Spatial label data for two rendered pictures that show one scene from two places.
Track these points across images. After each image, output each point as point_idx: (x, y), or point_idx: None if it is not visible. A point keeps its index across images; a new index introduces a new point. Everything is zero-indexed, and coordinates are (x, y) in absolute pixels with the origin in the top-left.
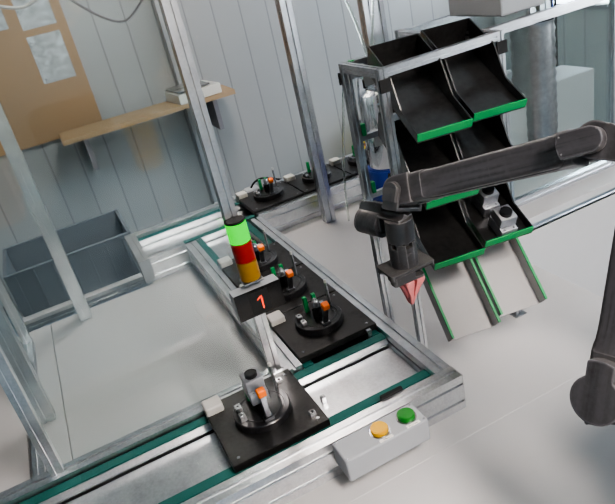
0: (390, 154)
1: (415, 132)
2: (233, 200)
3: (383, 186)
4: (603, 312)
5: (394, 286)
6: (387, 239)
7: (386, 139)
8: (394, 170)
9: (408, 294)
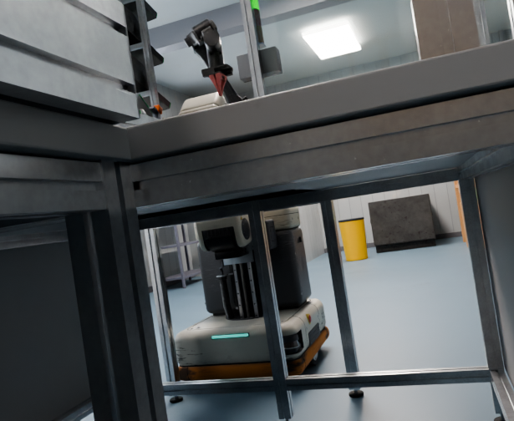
0: (145, 20)
1: (155, 11)
2: None
3: (209, 21)
4: (231, 86)
5: (232, 73)
6: (221, 49)
7: (143, 8)
8: (148, 32)
9: (222, 87)
